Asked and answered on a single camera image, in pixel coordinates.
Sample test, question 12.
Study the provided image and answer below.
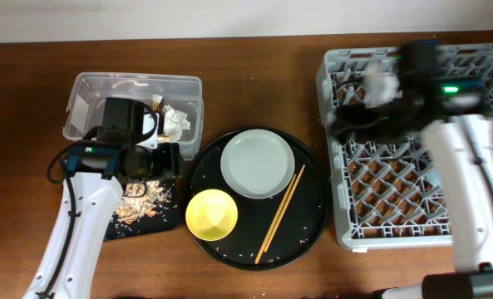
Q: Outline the round black tray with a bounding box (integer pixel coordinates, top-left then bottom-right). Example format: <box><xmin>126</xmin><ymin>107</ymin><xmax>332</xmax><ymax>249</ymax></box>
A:
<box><xmin>180</xmin><ymin>127</ymin><xmax>332</xmax><ymax>271</ymax></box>

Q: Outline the clear plastic bin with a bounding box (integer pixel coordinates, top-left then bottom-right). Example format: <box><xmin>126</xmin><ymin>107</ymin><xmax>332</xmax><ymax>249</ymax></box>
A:
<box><xmin>63</xmin><ymin>72</ymin><xmax>204</xmax><ymax>160</ymax></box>

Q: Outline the grey dishwasher rack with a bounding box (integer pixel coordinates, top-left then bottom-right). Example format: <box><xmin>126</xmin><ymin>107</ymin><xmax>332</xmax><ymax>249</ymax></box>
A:
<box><xmin>315</xmin><ymin>43</ymin><xmax>493</xmax><ymax>252</ymax></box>

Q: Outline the food scraps and rice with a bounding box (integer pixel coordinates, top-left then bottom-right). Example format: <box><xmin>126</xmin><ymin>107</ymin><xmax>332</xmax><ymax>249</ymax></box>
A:
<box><xmin>115</xmin><ymin>180</ymin><xmax>172</xmax><ymax>224</ymax></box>

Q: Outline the gold foil wrapper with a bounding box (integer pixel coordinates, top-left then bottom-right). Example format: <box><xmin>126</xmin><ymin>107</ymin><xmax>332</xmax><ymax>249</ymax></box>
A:
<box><xmin>150</xmin><ymin>94</ymin><xmax>164</xmax><ymax>112</ymax></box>

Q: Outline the grey plate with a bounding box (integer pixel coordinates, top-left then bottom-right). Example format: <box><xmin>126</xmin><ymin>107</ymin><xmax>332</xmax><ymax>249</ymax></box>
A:
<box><xmin>220</xmin><ymin>129</ymin><xmax>295</xmax><ymax>199</ymax></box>

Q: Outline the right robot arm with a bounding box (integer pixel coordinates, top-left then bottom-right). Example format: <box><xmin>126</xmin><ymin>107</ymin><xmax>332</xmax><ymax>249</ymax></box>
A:
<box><xmin>330</xmin><ymin>40</ymin><xmax>493</xmax><ymax>298</ymax></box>

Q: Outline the yellow bowl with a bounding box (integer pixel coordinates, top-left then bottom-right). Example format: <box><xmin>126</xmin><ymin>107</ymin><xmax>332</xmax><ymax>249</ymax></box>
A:
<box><xmin>185</xmin><ymin>189</ymin><xmax>239</xmax><ymax>242</ymax></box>

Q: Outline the black rectangular tray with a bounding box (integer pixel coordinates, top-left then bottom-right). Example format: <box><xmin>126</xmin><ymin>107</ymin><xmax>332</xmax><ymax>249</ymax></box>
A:
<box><xmin>104</xmin><ymin>179</ymin><xmax>180</xmax><ymax>241</ymax></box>

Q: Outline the wooden chopstick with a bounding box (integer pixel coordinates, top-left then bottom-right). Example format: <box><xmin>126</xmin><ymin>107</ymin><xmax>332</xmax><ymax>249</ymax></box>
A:
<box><xmin>266</xmin><ymin>165</ymin><xmax>305</xmax><ymax>252</ymax></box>
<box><xmin>254</xmin><ymin>174</ymin><xmax>297</xmax><ymax>265</ymax></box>

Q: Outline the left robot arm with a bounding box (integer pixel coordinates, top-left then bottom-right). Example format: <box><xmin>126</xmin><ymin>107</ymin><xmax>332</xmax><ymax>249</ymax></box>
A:
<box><xmin>24</xmin><ymin>97</ymin><xmax>183</xmax><ymax>298</ymax></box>

